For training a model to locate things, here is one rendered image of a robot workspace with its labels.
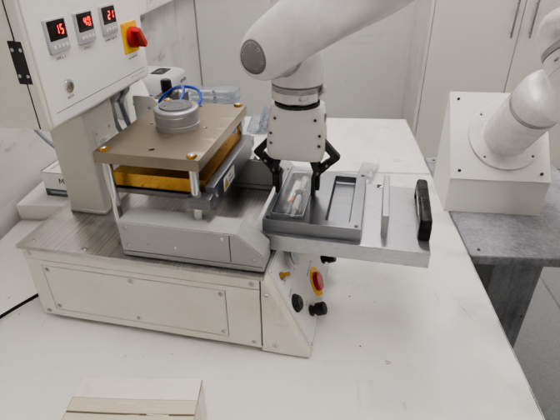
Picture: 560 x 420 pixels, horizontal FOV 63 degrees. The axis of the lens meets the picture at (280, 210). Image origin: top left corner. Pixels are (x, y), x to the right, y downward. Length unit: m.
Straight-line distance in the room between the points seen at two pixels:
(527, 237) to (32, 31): 1.13
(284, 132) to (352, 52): 2.51
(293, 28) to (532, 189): 0.91
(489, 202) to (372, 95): 2.11
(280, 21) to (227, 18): 2.64
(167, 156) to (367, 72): 2.66
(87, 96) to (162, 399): 0.50
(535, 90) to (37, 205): 1.23
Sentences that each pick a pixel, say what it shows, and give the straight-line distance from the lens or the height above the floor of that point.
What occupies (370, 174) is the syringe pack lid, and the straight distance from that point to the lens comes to 1.43.
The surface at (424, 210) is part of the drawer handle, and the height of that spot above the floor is 1.01.
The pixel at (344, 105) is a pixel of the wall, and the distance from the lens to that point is 3.35.
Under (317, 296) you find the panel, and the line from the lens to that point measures 0.94.
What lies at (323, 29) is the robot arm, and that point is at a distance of 0.61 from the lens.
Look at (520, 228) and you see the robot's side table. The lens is 1.33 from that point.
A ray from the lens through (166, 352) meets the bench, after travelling 0.90.
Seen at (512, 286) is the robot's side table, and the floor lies 0.49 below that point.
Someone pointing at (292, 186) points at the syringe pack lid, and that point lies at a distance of 0.85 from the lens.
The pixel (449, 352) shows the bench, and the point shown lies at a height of 0.75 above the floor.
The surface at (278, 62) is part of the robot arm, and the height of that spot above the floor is 1.26.
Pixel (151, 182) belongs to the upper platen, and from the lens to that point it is 0.80.
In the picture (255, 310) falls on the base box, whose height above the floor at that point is 0.85.
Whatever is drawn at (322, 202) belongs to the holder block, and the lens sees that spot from 0.81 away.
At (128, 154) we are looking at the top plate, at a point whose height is 1.11.
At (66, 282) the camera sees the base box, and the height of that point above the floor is 0.85.
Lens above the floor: 1.40
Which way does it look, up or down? 31 degrees down
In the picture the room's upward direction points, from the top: 1 degrees counter-clockwise
